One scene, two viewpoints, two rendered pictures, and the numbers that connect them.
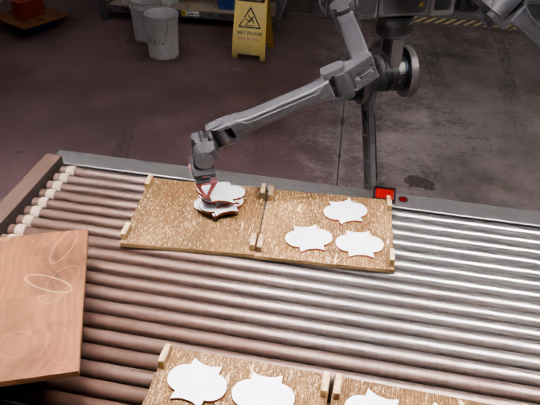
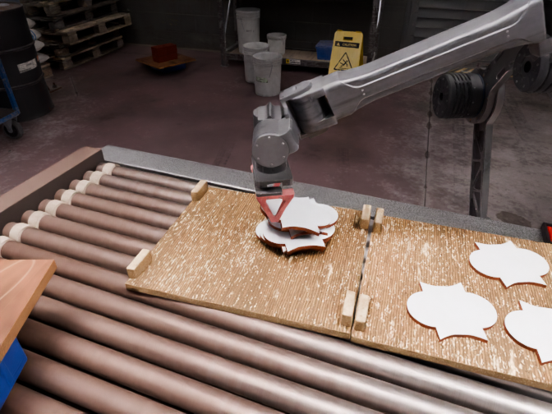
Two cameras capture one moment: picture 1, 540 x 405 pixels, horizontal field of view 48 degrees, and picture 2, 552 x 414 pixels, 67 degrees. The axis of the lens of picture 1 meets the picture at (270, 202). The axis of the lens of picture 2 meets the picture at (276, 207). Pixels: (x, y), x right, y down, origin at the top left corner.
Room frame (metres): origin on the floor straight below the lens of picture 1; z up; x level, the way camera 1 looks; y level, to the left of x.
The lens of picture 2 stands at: (0.91, 0.07, 1.48)
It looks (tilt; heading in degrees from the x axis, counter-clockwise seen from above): 35 degrees down; 11
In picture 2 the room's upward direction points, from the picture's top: straight up
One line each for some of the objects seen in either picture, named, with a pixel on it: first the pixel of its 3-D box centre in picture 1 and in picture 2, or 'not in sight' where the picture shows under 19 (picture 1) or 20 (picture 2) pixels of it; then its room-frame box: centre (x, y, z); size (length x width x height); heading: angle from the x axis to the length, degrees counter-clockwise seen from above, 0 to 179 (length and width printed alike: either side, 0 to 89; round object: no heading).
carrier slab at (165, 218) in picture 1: (198, 215); (261, 246); (1.55, 0.23, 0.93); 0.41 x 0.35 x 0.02; 85
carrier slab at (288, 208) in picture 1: (327, 227); (479, 290); (1.51, -0.18, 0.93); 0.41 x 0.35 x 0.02; 84
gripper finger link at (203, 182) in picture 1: (205, 183); (273, 196); (1.54, 0.20, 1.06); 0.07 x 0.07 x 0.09; 19
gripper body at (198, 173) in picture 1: (202, 160); (270, 157); (1.56, 0.21, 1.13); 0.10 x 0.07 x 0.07; 19
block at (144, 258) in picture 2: (125, 231); (140, 264); (1.43, 0.44, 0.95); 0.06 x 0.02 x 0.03; 175
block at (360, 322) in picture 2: (260, 243); (361, 312); (1.39, 0.02, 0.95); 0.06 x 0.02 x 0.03; 174
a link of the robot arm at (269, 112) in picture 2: (201, 144); (269, 126); (1.56, 0.21, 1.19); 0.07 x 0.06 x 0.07; 12
